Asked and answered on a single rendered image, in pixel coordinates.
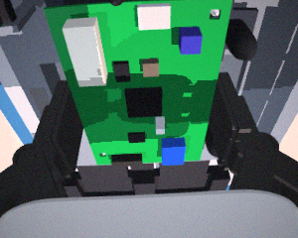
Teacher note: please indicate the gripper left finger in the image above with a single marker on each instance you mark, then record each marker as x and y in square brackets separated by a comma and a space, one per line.
[39, 168]

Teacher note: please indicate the green circuit board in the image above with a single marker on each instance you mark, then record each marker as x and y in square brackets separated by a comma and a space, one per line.
[157, 62]

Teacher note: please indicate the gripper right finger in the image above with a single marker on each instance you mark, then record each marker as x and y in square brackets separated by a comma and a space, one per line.
[251, 155]

